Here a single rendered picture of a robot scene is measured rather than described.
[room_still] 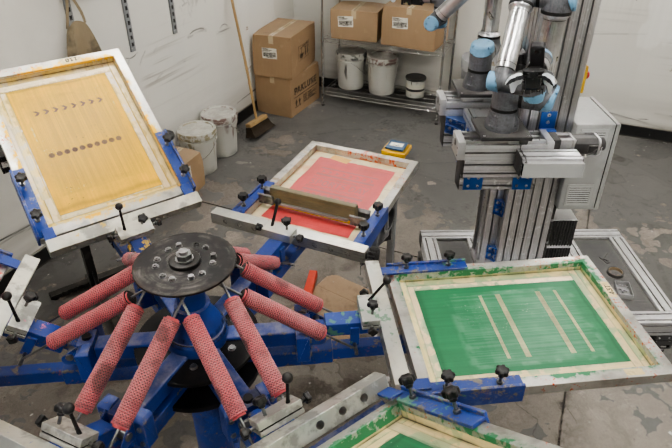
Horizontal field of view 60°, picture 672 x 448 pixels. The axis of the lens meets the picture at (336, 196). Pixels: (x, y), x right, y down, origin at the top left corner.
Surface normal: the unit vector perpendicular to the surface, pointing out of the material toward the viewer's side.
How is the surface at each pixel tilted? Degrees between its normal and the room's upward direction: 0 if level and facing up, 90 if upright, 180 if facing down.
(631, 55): 90
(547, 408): 0
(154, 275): 0
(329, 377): 0
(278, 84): 89
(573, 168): 90
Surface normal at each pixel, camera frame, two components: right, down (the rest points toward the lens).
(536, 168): 0.01, 0.52
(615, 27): -0.40, 0.48
